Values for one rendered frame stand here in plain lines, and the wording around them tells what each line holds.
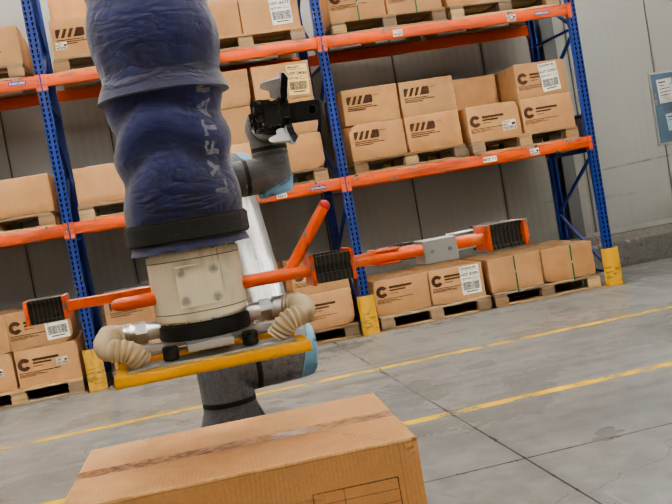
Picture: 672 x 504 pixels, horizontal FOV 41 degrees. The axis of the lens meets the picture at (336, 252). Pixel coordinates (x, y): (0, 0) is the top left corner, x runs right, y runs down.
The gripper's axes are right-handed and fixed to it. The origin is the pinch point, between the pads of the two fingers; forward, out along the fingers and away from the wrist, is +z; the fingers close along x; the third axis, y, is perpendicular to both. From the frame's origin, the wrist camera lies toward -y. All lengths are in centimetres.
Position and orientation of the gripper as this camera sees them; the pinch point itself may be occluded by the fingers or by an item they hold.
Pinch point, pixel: (292, 106)
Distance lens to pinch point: 193.8
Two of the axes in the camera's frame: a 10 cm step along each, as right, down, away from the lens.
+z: 2.0, 0.2, -9.8
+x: -1.7, -9.8, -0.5
